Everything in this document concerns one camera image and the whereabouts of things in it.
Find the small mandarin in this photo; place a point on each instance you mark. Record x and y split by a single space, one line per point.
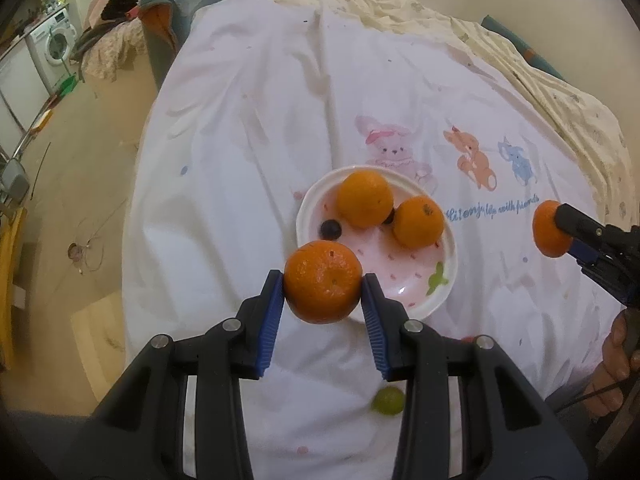
547 230
322 282

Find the white kitchen cabinets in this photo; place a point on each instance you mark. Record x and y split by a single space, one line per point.
15 87

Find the person's right hand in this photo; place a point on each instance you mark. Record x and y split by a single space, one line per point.
612 365

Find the orange with dark stem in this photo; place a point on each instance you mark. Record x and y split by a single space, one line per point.
419 222

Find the green tomato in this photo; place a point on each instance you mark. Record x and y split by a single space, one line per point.
387 401

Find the teal pillow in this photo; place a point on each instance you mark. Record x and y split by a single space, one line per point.
530 55

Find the white washing machine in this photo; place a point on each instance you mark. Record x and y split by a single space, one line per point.
55 45

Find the pink speckled ceramic bowl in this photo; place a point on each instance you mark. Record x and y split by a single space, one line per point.
400 265

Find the green dustpan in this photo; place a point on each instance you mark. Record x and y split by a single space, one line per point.
67 85

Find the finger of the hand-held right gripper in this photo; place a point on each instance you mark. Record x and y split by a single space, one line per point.
575 220
582 252

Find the light wooden board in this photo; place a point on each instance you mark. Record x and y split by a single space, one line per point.
97 342

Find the white cartoon printed blanket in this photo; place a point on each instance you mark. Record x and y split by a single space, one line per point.
250 135

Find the cream floral quilt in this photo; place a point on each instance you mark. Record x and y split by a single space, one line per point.
550 95

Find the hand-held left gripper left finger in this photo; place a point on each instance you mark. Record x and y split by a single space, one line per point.
270 320

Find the beige fuzzy throw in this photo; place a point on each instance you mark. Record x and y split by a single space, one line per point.
107 55

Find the large smooth orange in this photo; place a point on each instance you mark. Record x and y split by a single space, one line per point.
364 199

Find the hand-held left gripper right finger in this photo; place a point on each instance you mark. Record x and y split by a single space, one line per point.
376 325

